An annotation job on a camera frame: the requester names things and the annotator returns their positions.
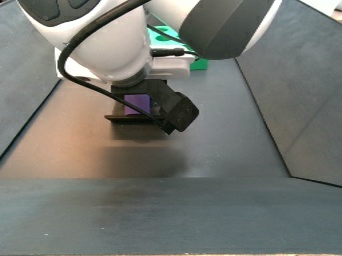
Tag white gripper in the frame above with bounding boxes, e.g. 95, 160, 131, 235
56, 47, 195, 83

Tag purple cylinder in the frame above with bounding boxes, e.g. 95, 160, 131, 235
125, 94, 151, 115

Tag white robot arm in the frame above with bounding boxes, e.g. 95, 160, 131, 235
18, 0, 282, 87

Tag black curved cradle stand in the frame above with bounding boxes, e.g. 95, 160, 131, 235
105, 85, 166, 124

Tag green foam shape-sorting block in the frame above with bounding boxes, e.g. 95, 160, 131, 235
149, 25, 209, 71

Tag black cable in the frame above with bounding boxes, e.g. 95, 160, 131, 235
56, 0, 201, 129

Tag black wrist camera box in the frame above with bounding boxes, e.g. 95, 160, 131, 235
111, 79, 201, 136

